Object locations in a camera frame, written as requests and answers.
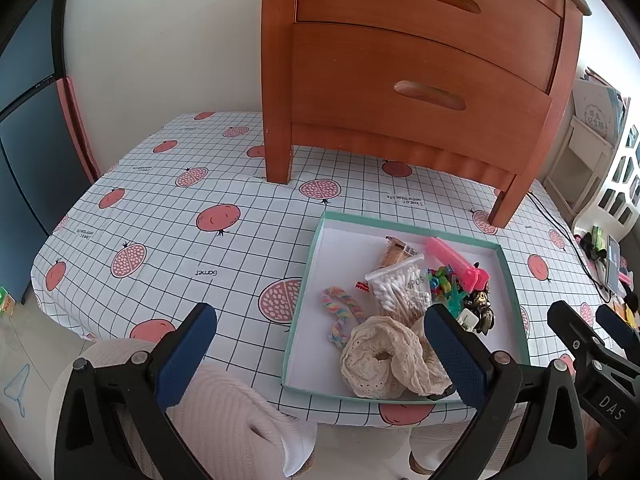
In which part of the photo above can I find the blue wardrobe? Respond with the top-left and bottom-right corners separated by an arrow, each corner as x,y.
0,0 -> 101,306

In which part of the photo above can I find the clear biscuit snack packet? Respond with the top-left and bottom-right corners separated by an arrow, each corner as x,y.
356,236 -> 426,294

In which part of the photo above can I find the white magazine rack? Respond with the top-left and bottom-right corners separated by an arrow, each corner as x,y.
542,65 -> 629,217

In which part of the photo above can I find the wooden nightstand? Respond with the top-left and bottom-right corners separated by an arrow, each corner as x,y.
261,0 -> 592,228

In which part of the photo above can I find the grey phone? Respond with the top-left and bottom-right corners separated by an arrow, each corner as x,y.
602,235 -> 624,292

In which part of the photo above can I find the colourful bead bunch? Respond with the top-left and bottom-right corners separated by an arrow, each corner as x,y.
427,266 -> 461,304

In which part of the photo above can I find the teal-edged white box tray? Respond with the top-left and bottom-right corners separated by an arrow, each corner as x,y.
280,211 -> 532,406

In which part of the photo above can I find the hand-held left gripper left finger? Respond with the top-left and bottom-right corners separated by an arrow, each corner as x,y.
54,302 -> 218,480

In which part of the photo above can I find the cream lace scrunchie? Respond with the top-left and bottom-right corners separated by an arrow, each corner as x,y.
341,316 -> 454,400

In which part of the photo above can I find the rainbow rope hair tie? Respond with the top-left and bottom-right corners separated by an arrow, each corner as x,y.
321,286 -> 369,349

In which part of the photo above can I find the pink wooden frame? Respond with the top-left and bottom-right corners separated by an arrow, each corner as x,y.
56,76 -> 101,184

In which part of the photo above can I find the clear cotton swab bag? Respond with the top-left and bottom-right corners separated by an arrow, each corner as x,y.
365,254 -> 434,322

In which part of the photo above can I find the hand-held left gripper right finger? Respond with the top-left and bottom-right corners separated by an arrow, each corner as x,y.
423,304 -> 588,480

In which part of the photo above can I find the green plastic clip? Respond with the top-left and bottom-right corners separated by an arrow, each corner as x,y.
435,280 -> 469,319

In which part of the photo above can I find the black cable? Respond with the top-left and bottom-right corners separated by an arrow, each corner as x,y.
525,192 -> 617,294

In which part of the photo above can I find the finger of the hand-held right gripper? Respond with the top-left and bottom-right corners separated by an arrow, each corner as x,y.
546,301 -> 609,377
594,303 -> 640,359

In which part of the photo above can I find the pink corrugated tube toy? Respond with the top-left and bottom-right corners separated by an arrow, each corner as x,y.
426,237 -> 493,294

